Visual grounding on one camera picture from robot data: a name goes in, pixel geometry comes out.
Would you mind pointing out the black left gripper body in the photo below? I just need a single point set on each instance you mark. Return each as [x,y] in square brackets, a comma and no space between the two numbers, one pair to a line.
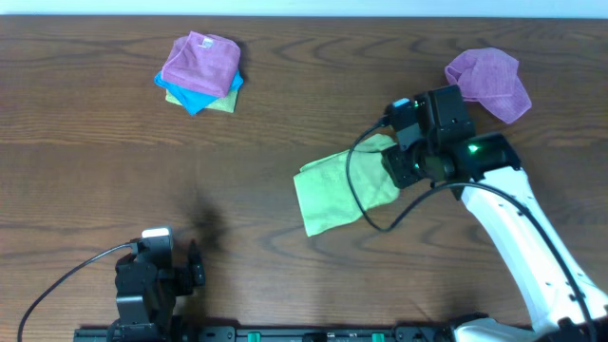
[188,274]

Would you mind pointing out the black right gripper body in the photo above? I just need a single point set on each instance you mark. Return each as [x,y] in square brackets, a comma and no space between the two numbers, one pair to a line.
[411,165]

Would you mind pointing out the light green microfiber cloth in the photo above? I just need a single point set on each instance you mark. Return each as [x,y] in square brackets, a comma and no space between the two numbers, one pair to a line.
[333,191]

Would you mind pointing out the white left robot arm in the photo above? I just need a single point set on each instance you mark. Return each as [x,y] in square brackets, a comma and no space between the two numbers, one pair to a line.
[148,285]

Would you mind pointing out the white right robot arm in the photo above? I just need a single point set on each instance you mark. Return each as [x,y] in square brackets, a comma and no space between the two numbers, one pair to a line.
[436,140]

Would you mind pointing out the crumpled purple cloth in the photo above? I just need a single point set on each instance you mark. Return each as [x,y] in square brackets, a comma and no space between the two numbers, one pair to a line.
[490,77]

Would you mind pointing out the folded blue cloth in stack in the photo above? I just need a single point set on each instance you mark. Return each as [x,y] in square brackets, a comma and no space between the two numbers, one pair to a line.
[177,90]

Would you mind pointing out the folded green cloth under stack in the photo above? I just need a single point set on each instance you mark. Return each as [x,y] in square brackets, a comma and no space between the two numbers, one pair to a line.
[194,102]

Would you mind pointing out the folded purple cloth on stack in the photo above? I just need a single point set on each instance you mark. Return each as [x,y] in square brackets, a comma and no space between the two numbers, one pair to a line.
[205,63]

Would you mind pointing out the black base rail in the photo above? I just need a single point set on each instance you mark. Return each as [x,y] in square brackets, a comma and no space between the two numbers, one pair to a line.
[398,334]

